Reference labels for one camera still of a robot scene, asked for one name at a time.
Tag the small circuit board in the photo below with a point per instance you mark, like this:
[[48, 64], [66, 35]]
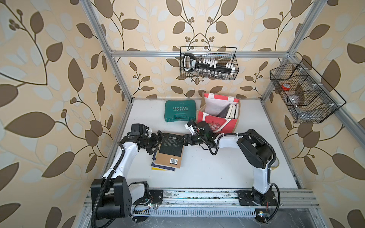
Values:
[[262, 216]]

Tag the navy book yellow label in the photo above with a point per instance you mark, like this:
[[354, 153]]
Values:
[[153, 164]]

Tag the black wire basket back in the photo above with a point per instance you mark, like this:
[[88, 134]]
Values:
[[222, 55]]

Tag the yellow tape roll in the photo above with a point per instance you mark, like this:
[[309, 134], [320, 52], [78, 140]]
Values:
[[275, 164]]

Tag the burlap canvas bag red front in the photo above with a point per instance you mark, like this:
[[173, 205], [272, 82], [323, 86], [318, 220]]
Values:
[[219, 112]]

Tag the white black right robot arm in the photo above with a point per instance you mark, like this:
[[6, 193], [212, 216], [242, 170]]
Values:
[[257, 151]]

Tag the black wire basket right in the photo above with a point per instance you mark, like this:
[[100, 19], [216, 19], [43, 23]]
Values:
[[313, 98]]

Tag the green plastic tool case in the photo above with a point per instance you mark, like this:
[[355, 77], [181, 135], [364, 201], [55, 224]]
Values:
[[180, 110]]

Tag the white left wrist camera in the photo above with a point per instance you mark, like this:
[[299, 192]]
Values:
[[147, 132]]

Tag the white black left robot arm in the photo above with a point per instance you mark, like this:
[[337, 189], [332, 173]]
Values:
[[112, 197]]

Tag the aluminium frame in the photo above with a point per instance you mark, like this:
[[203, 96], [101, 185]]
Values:
[[112, 54]]

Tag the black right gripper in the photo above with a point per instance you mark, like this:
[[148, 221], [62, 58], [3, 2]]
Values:
[[186, 139]]

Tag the blue book yellow label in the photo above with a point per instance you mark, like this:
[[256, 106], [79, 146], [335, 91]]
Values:
[[236, 114]]

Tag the black wolf cover book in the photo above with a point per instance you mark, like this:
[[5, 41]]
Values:
[[225, 112]]

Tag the red tape roll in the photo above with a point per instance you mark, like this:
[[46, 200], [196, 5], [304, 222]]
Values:
[[286, 87]]

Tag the yellow cartoon book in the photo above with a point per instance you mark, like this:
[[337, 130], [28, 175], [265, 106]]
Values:
[[232, 111]]

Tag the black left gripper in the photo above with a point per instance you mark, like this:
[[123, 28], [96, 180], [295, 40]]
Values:
[[155, 141]]

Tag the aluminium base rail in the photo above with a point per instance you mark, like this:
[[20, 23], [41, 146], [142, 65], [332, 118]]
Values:
[[226, 203]]

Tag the black socket wrench set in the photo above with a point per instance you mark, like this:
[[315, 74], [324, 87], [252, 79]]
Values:
[[190, 63]]

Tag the bottom yellow book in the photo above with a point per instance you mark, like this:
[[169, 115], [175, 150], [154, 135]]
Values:
[[158, 169]]

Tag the black brown cover book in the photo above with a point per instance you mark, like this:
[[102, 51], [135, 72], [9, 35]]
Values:
[[171, 150]]

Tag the black wire basket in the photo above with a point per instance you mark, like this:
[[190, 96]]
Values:
[[222, 55], [313, 98]]

